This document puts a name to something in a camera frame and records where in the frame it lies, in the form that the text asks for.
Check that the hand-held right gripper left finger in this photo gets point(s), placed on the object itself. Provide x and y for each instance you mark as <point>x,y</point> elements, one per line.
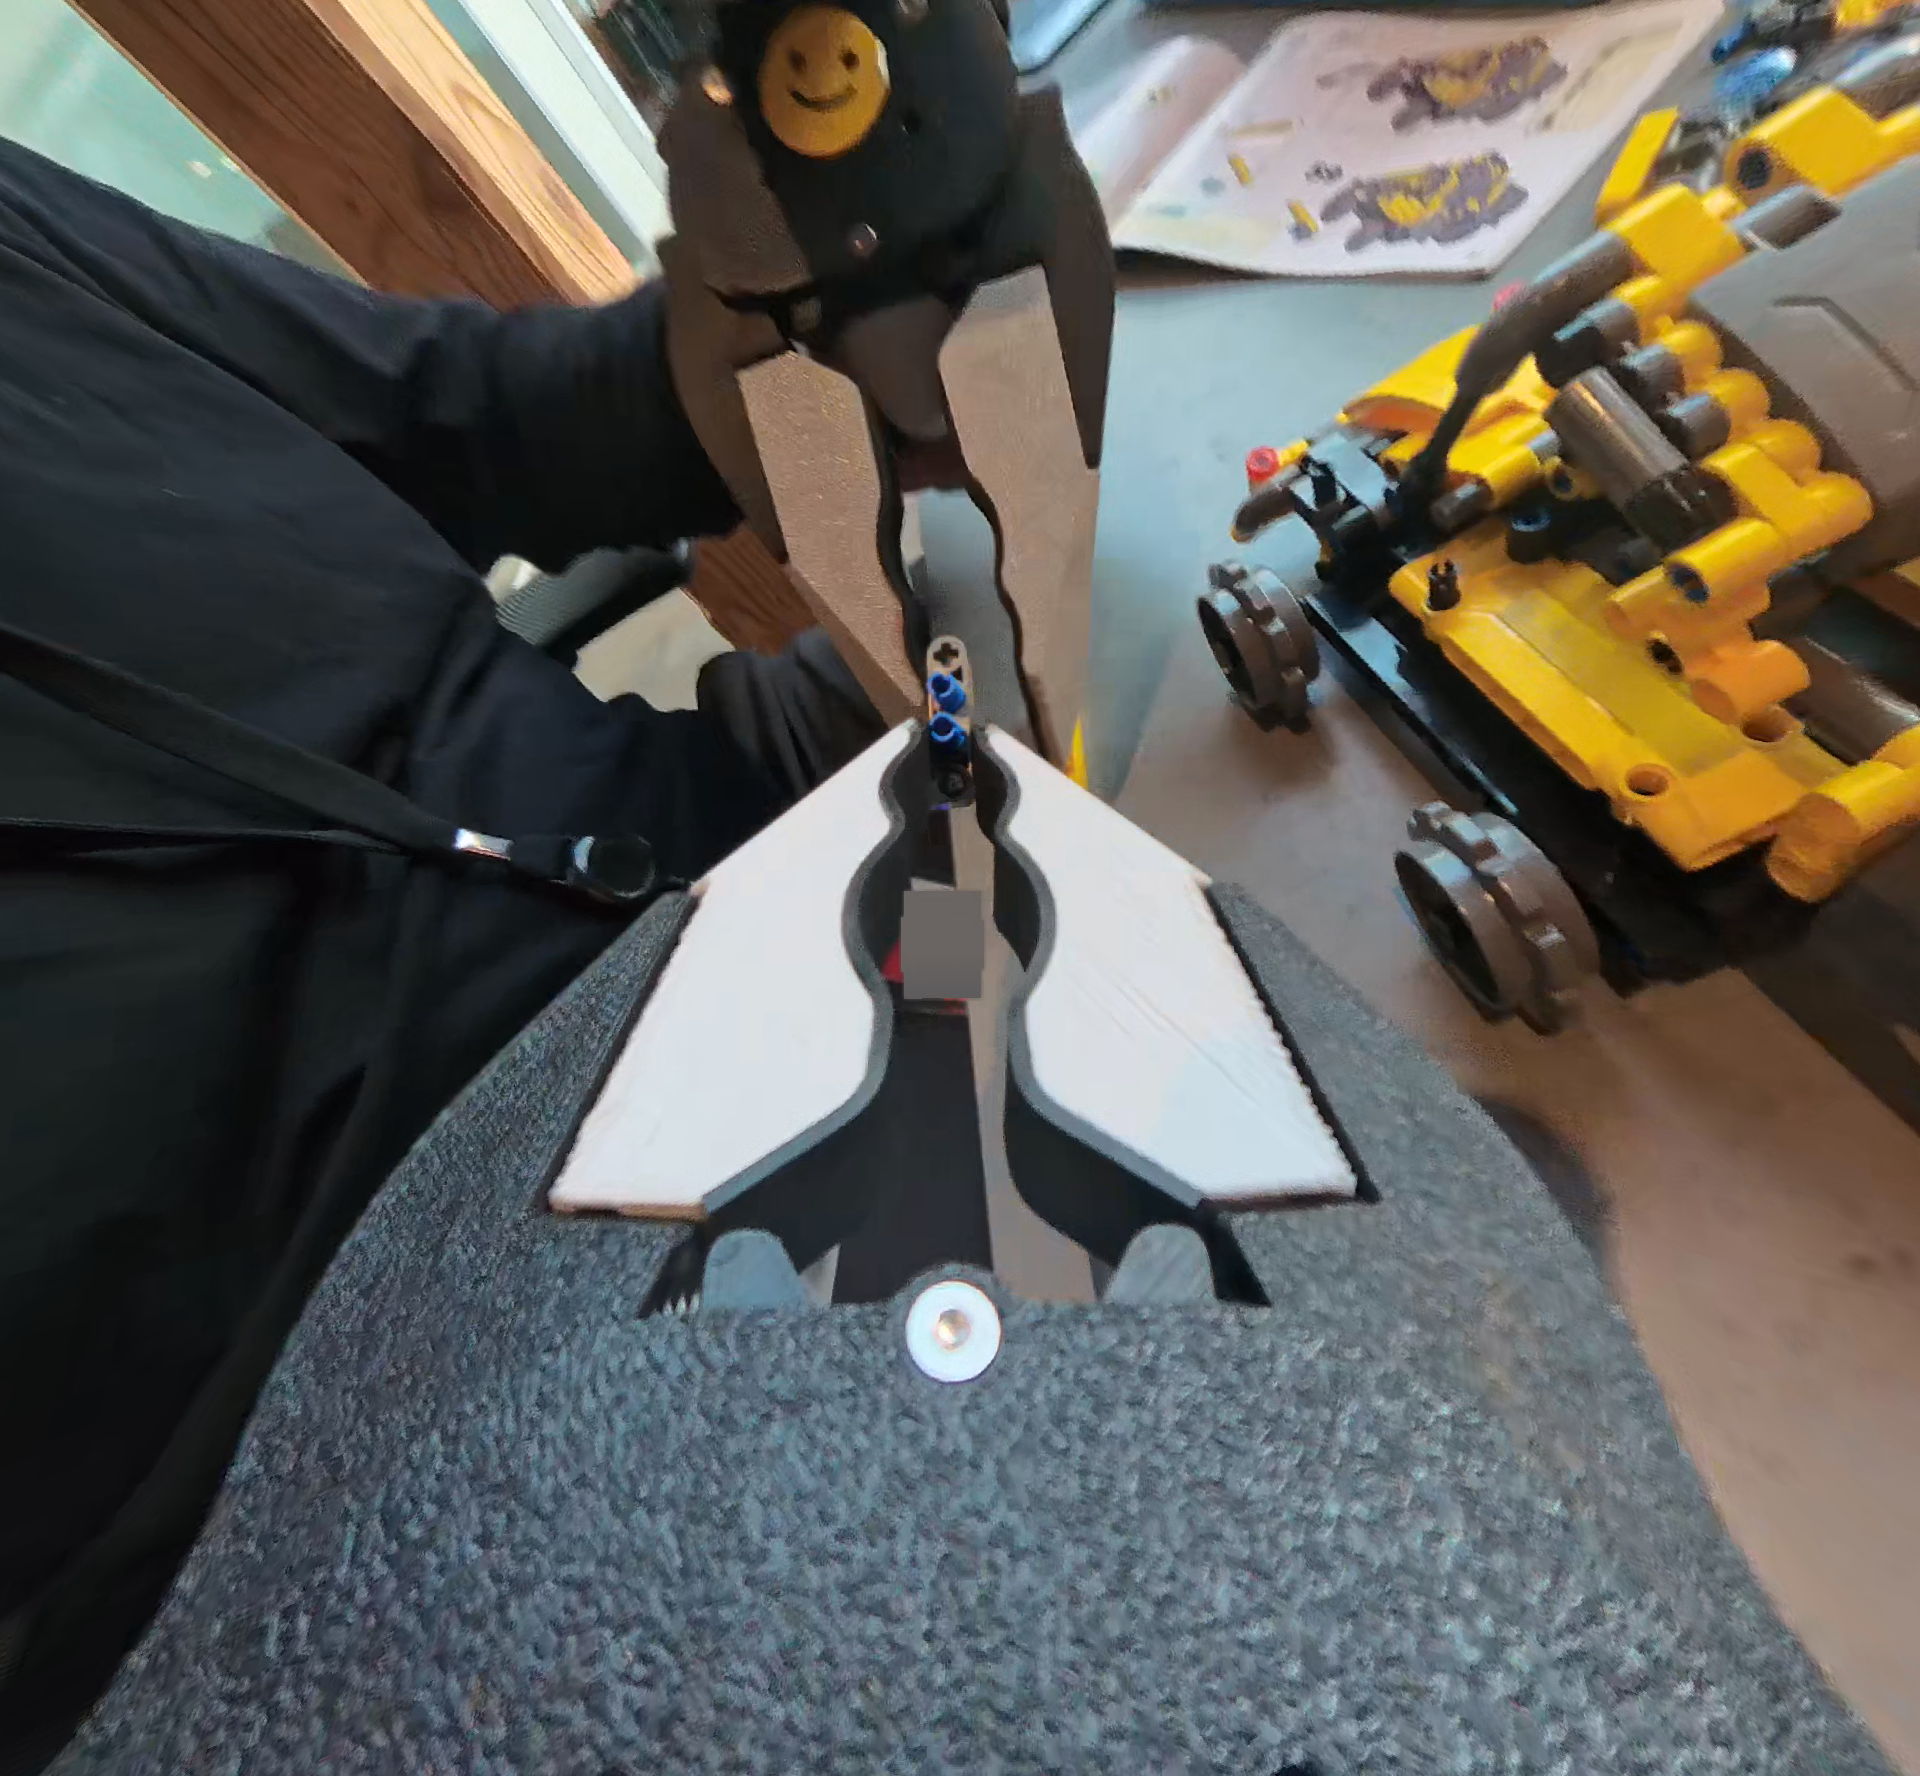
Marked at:
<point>735,1042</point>

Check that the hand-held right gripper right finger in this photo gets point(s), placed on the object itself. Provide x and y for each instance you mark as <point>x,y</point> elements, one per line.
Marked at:
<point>1153,1029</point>

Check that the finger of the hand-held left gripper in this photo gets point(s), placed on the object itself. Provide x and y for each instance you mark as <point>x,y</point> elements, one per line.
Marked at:
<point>1041,457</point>
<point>820,483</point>

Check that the grey beam with blue pins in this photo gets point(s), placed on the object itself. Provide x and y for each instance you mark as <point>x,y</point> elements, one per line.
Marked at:
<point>944,658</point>

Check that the thin yellow brick beam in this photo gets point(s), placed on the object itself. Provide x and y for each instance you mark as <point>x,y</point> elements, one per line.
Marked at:
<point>1076,760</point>

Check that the person's left forearm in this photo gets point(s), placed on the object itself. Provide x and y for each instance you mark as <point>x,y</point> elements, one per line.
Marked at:
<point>569,428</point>

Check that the grey desk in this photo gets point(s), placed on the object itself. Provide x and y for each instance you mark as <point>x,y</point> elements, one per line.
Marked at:
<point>1647,1206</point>

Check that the building instruction booklet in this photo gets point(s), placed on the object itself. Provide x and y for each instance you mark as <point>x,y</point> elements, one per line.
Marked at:
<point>1350,108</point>

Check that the person's black clothed body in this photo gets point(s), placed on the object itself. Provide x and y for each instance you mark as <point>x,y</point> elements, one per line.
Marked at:
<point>226,1051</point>

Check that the yellow toy brick vehicle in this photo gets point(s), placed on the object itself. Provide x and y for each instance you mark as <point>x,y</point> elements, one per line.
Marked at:
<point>1592,668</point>

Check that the wooden post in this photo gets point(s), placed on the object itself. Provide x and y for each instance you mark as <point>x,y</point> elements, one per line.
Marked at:
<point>329,108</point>

